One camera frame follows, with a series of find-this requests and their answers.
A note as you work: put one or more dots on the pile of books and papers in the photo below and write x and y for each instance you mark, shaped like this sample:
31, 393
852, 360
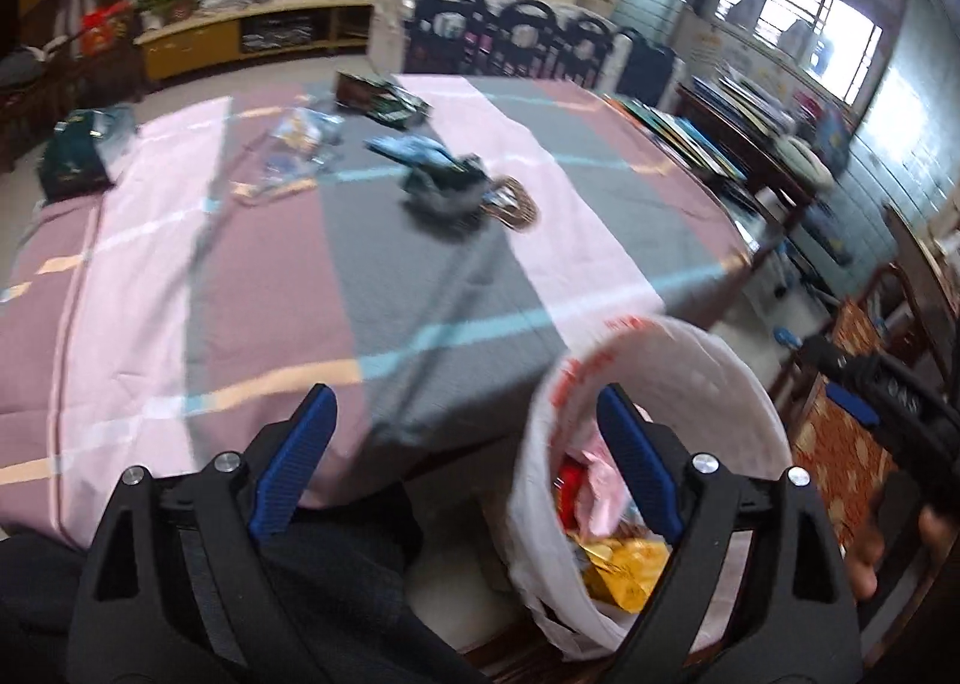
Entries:
742, 99

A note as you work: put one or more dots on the dark green foil packet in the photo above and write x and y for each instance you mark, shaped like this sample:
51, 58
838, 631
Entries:
442, 193

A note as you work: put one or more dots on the dark wooden side table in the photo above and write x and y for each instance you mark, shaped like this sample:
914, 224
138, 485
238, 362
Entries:
757, 163

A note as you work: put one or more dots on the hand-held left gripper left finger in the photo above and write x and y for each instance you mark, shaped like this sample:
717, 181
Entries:
289, 474

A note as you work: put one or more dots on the yellow plastic bag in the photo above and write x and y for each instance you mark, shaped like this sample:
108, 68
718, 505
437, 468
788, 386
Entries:
622, 571

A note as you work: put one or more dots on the pink plastic bag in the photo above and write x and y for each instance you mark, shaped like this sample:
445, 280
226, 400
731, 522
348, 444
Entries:
604, 489

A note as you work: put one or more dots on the small blue toy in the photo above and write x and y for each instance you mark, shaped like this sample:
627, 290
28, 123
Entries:
789, 337

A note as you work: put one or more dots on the wooden chair patterned cushion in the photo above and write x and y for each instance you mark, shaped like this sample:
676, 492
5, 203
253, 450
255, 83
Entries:
847, 324

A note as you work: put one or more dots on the brown round snack packet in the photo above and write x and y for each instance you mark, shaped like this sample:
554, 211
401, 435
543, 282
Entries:
517, 208

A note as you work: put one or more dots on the window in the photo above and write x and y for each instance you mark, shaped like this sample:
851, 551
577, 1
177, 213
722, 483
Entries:
795, 16

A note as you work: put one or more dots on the green snack packet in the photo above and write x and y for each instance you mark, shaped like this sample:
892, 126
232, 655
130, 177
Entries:
375, 95

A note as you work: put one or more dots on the red gift box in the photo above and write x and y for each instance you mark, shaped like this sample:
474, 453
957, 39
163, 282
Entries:
101, 28

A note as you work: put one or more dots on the red snack packet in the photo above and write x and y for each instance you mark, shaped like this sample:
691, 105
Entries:
574, 489

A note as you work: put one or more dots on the clear plastic packet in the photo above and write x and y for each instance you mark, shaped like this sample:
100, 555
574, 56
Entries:
300, 133

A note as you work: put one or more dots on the pale green cushion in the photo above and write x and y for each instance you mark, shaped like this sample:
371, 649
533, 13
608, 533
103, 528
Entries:
802, 159

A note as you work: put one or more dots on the stack of picture books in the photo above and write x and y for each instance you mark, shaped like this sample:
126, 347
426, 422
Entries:
675, 129

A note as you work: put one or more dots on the light blue plastic bag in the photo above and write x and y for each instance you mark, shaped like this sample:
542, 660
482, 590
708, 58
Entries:
409, 148

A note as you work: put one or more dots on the blue white playpen fence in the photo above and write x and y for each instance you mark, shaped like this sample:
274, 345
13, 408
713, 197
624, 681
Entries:
442, 31

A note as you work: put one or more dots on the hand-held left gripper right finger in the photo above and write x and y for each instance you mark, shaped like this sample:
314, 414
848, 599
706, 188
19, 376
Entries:
641, 466

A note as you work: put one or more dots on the trash bin with white bag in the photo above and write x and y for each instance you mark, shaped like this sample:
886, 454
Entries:
675, 354

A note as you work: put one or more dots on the dark green gift bag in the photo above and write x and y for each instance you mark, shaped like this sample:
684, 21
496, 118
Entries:
71, 159

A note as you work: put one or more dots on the yellow wooden television cabinet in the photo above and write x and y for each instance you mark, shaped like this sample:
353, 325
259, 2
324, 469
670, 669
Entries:
187, 46

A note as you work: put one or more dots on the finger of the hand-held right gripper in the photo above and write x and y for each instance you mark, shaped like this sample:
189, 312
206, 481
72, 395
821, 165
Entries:
851, 403
821, 358

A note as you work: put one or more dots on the person's right hand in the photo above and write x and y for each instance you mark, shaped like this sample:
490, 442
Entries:
862, 564

